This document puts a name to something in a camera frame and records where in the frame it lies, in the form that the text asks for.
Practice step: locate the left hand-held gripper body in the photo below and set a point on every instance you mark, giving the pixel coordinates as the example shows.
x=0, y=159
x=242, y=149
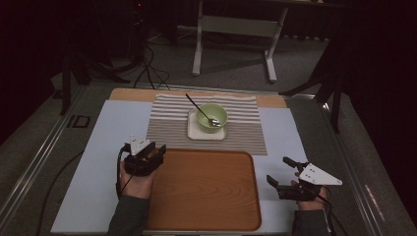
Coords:
x=142, y=165

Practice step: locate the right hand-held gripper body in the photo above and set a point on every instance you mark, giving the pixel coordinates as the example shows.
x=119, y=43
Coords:
x=319, y=177

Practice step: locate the white square plate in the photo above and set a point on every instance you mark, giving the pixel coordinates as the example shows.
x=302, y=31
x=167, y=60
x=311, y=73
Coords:
x=196, y=132

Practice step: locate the metal spoon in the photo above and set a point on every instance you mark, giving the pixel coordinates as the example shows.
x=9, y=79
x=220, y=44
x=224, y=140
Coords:
x=214, y=123

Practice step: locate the wooden tray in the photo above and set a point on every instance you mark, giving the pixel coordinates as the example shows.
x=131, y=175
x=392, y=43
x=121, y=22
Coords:
x=209, y=190

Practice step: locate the green ceramic bowl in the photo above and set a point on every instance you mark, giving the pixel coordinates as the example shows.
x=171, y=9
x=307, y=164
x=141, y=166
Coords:
x=221, y=113

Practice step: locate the person's left hand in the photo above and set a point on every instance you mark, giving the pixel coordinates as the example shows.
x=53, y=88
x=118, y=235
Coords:
x=137, y=187

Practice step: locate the person's right hand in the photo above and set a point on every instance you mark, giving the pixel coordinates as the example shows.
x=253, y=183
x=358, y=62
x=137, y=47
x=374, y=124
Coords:
x=311, y=205

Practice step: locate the pale blue table sheet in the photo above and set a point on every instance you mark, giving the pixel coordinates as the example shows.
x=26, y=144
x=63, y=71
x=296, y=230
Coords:
x=98, y=164

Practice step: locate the striped woven placemat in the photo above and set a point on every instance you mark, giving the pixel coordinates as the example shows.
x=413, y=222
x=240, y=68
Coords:
x=242, y=137

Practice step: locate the black metal stand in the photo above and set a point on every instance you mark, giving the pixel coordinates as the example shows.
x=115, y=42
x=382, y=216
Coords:
x=66, y=88
x=335, y=108

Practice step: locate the metal floor rail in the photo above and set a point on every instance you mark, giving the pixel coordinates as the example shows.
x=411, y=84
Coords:
x=36, y=157
x=354, y=177

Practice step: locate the black floor bracket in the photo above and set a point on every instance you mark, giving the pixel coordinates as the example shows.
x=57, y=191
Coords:
x=78, y=121

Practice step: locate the white metal table frame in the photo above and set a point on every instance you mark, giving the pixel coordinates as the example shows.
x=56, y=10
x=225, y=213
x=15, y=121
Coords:
x=236, y=26

